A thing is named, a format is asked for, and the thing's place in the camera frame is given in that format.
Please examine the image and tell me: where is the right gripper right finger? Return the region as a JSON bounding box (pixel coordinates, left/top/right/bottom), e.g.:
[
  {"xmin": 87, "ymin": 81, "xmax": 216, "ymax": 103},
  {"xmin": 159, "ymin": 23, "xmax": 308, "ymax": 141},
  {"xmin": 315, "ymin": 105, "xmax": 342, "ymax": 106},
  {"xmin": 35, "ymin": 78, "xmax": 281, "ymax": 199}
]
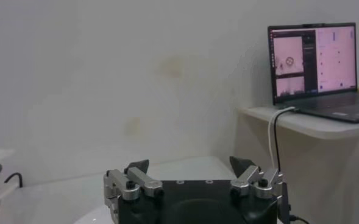
[{"xmin": 229, "ymin": 155, "xmax": 283, "ymax": 200}]

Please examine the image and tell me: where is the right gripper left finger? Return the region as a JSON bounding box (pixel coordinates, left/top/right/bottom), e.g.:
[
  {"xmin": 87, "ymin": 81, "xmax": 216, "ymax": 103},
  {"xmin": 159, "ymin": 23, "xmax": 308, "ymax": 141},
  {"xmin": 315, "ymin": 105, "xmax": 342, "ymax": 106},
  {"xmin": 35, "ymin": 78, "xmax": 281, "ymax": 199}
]
[{"xmin": 103, "ymin": 159, "xmax": 164, "ymax": 208}]

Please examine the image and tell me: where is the white round plate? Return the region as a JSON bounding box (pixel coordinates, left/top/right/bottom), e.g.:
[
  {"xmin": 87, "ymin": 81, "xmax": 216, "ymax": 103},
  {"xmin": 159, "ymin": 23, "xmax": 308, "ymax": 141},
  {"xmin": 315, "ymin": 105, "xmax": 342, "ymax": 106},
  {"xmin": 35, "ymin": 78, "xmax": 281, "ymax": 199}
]
[{"xmin": 74, "ymin": 203, "xmax": 121, "ymax": 224}]

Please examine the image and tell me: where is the white side table with label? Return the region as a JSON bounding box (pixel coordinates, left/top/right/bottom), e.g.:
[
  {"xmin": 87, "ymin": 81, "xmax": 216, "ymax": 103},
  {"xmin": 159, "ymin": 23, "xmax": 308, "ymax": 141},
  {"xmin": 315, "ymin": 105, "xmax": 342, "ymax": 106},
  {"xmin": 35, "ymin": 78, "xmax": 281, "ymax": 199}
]
[{"xmin": 235, "ymin": 105, "xmax": 359, "ymax": 224}]

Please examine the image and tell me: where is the black laptop with pink screen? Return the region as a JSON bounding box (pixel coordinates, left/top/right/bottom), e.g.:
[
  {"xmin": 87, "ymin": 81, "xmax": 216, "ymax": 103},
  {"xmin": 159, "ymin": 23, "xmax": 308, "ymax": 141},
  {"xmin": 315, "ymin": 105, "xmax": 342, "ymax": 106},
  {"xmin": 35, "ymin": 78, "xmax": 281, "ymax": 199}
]
[{"xmin": 267, "ymin": 22, "xmax": 359, "ymax": 124}]

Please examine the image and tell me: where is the black cable with adapter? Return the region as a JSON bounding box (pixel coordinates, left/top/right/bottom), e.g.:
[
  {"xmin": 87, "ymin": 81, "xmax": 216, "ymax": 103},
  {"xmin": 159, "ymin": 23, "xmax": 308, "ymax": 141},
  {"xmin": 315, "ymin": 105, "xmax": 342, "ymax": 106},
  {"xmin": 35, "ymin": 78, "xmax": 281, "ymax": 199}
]
[{"xmin": 272, "ymin": 108, "xmax": 311, "ymax": 224}]

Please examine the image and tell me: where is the white laptop cable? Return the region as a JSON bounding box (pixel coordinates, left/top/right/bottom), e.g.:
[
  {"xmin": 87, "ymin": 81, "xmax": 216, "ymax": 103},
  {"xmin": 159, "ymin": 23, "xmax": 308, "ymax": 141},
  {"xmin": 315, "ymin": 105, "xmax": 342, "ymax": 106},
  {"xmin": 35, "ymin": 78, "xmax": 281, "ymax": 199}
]
[{"xmin": 268, "ymin": 105, "xmax": 296, "ymax": 171}]

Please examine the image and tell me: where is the black cooker power cord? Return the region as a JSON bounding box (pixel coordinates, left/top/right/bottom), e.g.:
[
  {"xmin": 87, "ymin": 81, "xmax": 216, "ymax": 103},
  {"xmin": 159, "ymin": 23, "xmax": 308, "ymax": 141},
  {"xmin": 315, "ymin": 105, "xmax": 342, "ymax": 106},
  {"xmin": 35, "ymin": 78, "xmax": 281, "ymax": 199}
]
[{"xmin": 4, "ymin": 172, "xmax": 24, "ymax": 188}]

